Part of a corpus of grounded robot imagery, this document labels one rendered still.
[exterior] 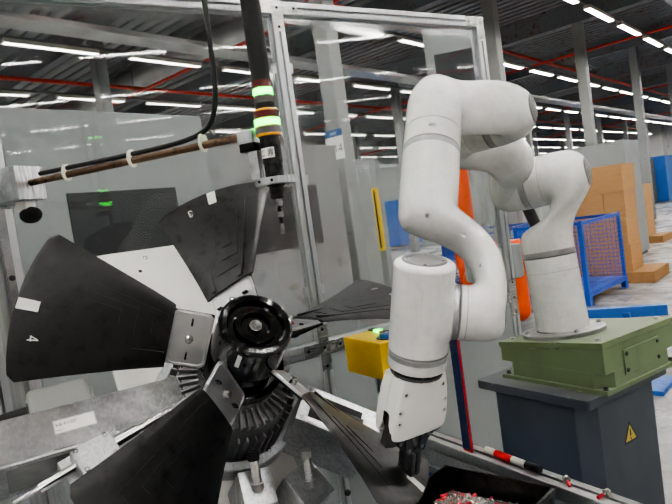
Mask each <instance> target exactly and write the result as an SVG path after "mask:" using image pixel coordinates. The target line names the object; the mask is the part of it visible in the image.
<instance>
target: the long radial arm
mask: <svg viewBox="0 0 672 504"><path fill-rule="evenodd" d="M179 383H180V381H179V380H178V376H174V377H171V378H167V379H163V380H159V381H155V382H151V383H147V384H143V385H139V386H136V387H132V388H128V389H124V390H120V391H116V392H112V393H108V394H104V395H100V396H97V397H93V398H89V399H85V400H81V401H77V402H73V403H69V404H65V405H62V406H58V407H54V408H50V409H46V410H42V411H38V412H34V413H30V414H27V415H23V416H19V417H15V418H11V419H7V420H3V421H0V500H2V499H6V498H9V497H12V496H15V495H18V494H21V493H24V492H28V491H31V490H33V489H35V488H36V487H37V485H36V484H37V483H39V482H41V481H42V480H44V479H46V478H47V477H49V476H51V475H53V474H54V473H56V472H58V468H57V463H58V462H60V461H62V460H63V459H65V458H67V457H69V456H70V452H71V451H73V450H74V449H77V448H78V447H80V446H82V445H84V444H85V443H87V442H89V441H91V440H92V439H94V438H96V437H98V436H99V435H101V434H102V433H103V432H106V431H109V432H112V431H114V430H115V431H116V432H117V434H118V433H120V432H121V431H123V430H125V429H127V428H128V427H130V426H132V425H134V426H135V425H137V424H138V423H140V422H142V421H144V420H145V419H147V418H149V417H150V416H152V415H154V414H156V413H157V412H159V411H161V410H162V409H164V408H166V407H168V406H169V407H171V406H173V405H175V404H176V403H178V402H180V401H182V400H183V399H184V396H183V394H181V392H180V391H181V388H180V387H179Z"/></svg>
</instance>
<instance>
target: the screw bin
mask: <svg viewBox="0 0 672 504"><path fill-rule="evenodd" d="M450 489H452V490H456V491H460V492H464V493H470V494H474V493H476V494H477V496H481V497H486V498H490V497H491V496H492V497H493V499H494V500H499V501H500V500H502V501H503V502H511V503H512V504H514V503H518V504H555V502H554V494H556V493H557V489H556V487H552V486H547V485H542V484H538V483H533V482H528V481H523V480H518V479H513V478H508V477H503V476H498V475H494V474H489V473H484V472H479V471H474V470H469V469H464V468H459V467H455V466H450V465H446V464H445V465H444V466H442V467H441V468H440V469H438V470H437V471H436V472H434V473H433V474H431V475H430V476H429V479H428V484H427V487H426V490H425V492H424V494H423V496H422V497H421V499H420V500H419V502H418V503H417V504H432V503H434V501H436V500H437V499H439V498H440V495H441V494H445V493H446V492H448V491H449V490H450Z"/></svg>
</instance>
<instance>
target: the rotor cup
mask: <svg viewBox="0 0 672 504"><path fill-rule="evenodd" d="M252 320H258V321H260V322H261V323H262V329H261V330H260V331H253V330H252V329H250V327H249V323H250V322H251V321H252ZM291 338H292V324H291V320H290V318H289V316H288V314H287V313H286V311H285V310H284V309H283V308H282V307H281V306H280V305H279V304H277V303H276V302H274V301H273V300H271V299H268V298H266V297H263V296H258V295H243V296H239V297H236V298H234V299H232V300H230V301H229V302H228V303H227V304H226V305H225V306H224V307H223V308H222V310H221V311H220V313H219V315H218V319H217V324H216V328H215V331H214V334H212V335H211V338H210V343H209V348H208V352H207V357H206V362H205V366H204V368H198V373H199V376H200V379H201V381H202V383H203V384H204V382H205V380H206V378H207V377H208V375H209V373H210V371H211V369H212V367H213V366H214V364H215V362H216V360H217V359H220V361H222V362H223V363H224V364H225V365H226V367H227V368H228V370H229V371H230V373H231V374H232V376H233V377H234V379H235V380H236V382H237V383H238V385H239V386H240V388H241V389H242V391H243V392H244V401H243V403H242V405H250V404H255V403H258V402H261V401H263V400H265V399H266V398H268V397H269V396H270V395H271V394H272V393H273V392H274V391H275V390H276V388H277V387H278V385H279V382H278V381H277V380H276V379H274V378H273V377H272V376H271V375H270V374H269V372H271V371H272V370H283V371H284V363H283V357H282V359H281V361H280V362H279V359H280V357H281V355H282V353H283V352H284V351H285V350H287V348H288V346H289V343H290V341H291ZM285 352H286V351H285ZM238 355H239V356H241V357H242V360H241V362H240V365H239V368H237V367H235V366H234V365H235V362H236V360H237V357H238ZM278 362H279V363H278Z"/></svg>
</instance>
